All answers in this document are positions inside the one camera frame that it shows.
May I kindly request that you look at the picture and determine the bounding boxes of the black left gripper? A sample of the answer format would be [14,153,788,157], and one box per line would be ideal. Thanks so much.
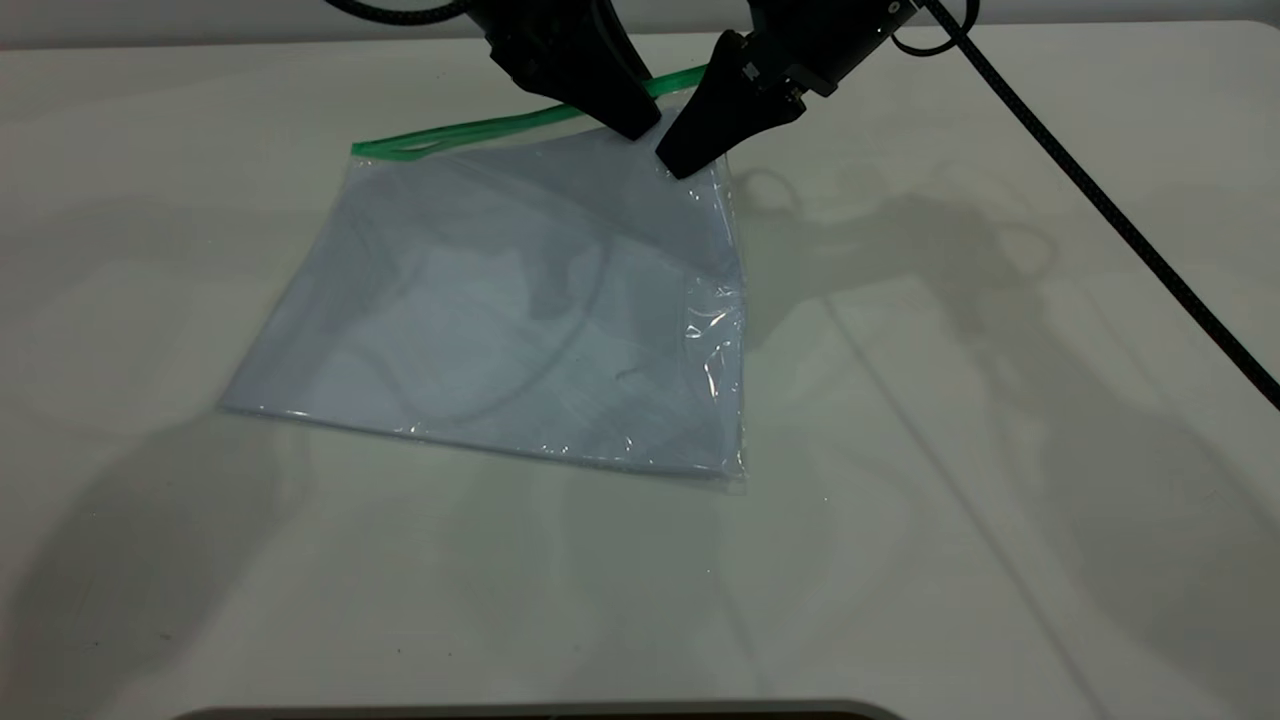
[485,0,663,141]

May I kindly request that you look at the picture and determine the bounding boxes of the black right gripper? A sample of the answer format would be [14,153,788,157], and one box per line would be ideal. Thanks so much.
[657,0,919,181]

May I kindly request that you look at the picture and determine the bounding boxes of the clear zip bag green zipper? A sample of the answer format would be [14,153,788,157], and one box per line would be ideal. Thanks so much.
[218,65,749,491]

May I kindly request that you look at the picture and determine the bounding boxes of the white paper sheets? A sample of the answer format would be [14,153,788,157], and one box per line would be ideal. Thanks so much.
[222,130,741,476]

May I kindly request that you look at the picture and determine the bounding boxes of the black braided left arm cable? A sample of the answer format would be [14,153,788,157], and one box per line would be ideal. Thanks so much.
[325,0,476,26]

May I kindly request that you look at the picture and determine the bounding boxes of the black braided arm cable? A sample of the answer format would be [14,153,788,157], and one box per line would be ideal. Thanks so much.
[890,0,1280,411]
[325,0,476,26]

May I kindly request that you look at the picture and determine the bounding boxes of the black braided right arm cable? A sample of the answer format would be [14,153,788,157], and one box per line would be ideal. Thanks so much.
[890,0,1280,411]

